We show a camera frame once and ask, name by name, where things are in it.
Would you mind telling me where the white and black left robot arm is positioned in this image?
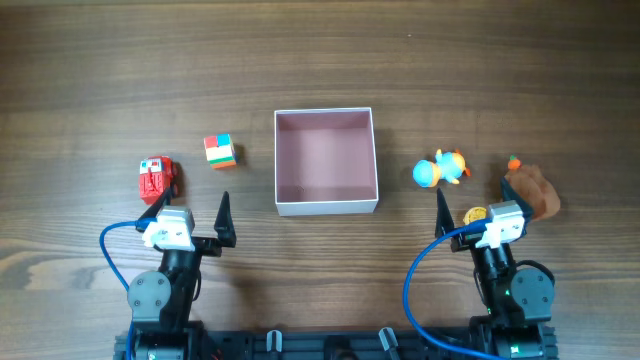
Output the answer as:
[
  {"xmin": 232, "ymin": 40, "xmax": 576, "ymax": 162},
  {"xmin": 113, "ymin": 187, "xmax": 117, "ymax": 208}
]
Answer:
[{"xmin": 118, "ymin": 189, "xmax": 237, "ymax": 360}]

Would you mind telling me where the yellow round plastic toy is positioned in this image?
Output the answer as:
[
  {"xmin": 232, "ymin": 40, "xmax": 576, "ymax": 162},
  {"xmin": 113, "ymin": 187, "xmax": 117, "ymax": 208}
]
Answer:
[{"xmin": 463, "ymin": 207, "xmax": 487, "ymax": 225}]

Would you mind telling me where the blue and orange toy figure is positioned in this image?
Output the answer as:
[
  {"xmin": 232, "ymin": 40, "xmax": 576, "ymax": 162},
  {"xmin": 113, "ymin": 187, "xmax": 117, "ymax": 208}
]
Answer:
[{"xmin": 412, "ymin": 149, "xmax": 471, "ymax": 188}]

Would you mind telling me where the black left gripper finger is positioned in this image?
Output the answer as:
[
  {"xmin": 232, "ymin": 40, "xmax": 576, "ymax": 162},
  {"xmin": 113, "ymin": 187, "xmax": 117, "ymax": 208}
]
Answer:
[
  {"xmin": 135, "ymin": 188, "xmax": 174, "ymax": 232},
  {"xmin": 214, "ymin": 191, "xmax": 236, "ymax": 248}
]

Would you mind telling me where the blue cable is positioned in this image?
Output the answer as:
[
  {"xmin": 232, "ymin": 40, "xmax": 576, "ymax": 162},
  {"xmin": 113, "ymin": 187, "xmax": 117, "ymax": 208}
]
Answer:
[
  {"xmin": 98, "ymin": 220, "xmax": 151, "ymax": 360},
  {"xmin": 402, "ymin": 222, "xmax": 506, "ymax": 360}
]

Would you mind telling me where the brown plush toy with carrot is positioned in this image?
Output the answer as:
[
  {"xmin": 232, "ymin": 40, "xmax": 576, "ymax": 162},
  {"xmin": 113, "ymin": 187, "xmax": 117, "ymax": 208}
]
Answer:
[{"xmin": 505, "ymin": 156, "xmax": 561, "ymax": 221}]

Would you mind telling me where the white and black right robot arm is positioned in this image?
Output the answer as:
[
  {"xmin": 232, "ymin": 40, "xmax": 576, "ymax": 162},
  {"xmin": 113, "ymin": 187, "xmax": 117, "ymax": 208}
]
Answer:
[{"xmin": 436, "ymin": 231, "xmax": 559, "ymax": 359}]

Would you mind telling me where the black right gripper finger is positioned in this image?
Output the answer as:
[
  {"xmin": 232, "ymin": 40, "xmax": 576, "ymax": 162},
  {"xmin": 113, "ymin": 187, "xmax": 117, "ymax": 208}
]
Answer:
[
  {"xmin": 435, "ymin": 188, "xmax": 455, "ymax": 238},
  {"xmin": 500, "ymin": 177, "xmax": 534, "ymax": 220}
]

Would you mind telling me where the white box with pink interior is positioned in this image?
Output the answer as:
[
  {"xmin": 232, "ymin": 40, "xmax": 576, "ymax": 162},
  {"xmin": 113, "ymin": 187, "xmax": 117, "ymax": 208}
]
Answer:
[{"xmin": 274, "ymin": 107, "xmax": 379, "ymax": 217}]

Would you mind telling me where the colourful puzzle cube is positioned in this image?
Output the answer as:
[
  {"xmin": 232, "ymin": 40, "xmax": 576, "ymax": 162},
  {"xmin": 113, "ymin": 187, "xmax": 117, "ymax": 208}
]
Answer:
[{"xmin": 203, "ymin": 134, "xmax": 238, "ymax": 169}]

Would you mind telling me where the blue left cable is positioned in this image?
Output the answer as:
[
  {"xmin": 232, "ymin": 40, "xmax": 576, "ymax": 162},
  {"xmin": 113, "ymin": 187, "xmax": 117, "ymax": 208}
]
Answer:
[{"xmin": 98, "ymin": 220, "xmax": 151, "ymax": 360}]

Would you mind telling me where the red toy robot car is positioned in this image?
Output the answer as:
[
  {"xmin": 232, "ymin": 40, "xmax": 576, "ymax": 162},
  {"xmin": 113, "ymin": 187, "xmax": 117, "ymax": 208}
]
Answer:
[{"xmin": 138, "ymin": 156, "xmax": 178, "ymax": 205}]

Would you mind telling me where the blue right cable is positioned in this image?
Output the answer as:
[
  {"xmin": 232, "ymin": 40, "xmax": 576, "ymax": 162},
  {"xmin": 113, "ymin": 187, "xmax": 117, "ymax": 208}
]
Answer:
[{"xmin": 402, "ymin": 222, "xmax": 506, "ymax": 360}]

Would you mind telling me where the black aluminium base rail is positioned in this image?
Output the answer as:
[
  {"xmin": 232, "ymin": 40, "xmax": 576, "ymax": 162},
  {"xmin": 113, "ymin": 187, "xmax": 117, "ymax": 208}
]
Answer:
[{"xmin": 113, "ymin": 327, "xmax": 558, "ymax": 360}]

